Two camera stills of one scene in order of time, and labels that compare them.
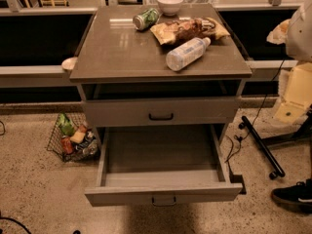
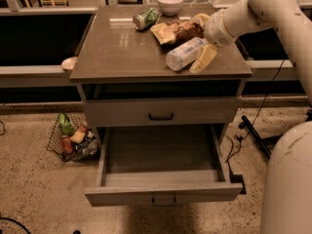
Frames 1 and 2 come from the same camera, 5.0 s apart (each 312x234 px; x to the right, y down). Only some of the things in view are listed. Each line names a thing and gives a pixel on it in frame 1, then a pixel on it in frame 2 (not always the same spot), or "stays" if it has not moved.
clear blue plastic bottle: x=187 y=54 stays
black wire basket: x=73 y=138 stays
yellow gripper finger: x=279 y=35 to x=215 y=30
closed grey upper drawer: x=160 y=111 stays
